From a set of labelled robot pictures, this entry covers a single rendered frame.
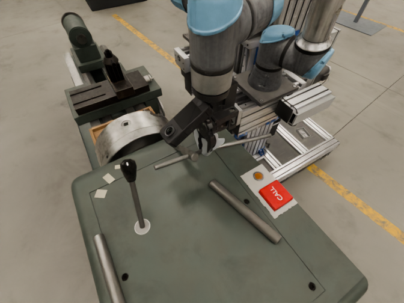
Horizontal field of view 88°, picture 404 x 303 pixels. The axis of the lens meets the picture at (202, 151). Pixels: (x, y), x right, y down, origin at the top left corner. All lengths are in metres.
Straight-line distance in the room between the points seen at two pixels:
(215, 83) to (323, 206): 1.89
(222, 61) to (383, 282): 2.02
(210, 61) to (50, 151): 2.44
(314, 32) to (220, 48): 0.52
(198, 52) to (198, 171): 0.33
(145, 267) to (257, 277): 0.23
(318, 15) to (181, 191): 0.64
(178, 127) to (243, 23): 0.21
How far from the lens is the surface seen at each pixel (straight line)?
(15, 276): 2.21
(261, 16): 0.40
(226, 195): 0.52
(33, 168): 2.63
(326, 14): 0.79
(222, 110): 0.45
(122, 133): 0.73
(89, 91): 1.43
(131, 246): 0.52
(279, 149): 2.04
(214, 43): 0.33
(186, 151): 0.54
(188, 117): 0.42
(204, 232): 0.51
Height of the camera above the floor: 1.74
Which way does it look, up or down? 54 degrees down
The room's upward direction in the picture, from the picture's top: straight up
